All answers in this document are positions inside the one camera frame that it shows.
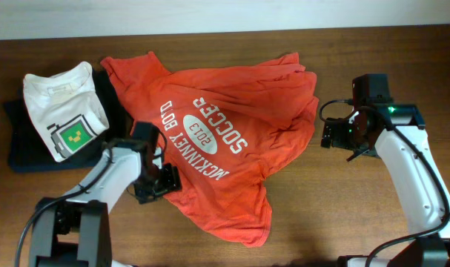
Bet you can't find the dark navy folded garment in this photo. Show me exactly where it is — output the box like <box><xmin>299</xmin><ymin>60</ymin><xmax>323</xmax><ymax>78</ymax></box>
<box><xmin>3</xmin><ymin>70</ymin><xmax>129</xmax><ymax>173</ymax></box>

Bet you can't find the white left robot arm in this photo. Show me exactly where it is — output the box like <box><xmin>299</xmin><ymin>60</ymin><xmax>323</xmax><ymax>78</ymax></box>
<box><xmin>24</xmin><ymin>122</ymin><xmax>182</xmax><ymax>267</ymax></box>

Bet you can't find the white folded graphic t-shirt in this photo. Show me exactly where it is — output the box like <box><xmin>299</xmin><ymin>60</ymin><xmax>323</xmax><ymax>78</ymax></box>
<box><xmin>23</xmin><ymin>62</ymin><xmax>110</xmax><ymax>162</ymax></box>

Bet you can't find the orange soccer t-shirt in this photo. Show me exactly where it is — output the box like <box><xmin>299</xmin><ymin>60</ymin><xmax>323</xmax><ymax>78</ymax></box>
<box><xmin>101</xmin><ymin>53</ymin><xmax>319</xmax><ymax>247</ymax></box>

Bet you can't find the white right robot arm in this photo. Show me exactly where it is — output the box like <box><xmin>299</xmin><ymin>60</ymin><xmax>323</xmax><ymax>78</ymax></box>
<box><xmin>321</xmin><ymin>73</ymin><xmax>450</xmax><ymax>267</ymax></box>

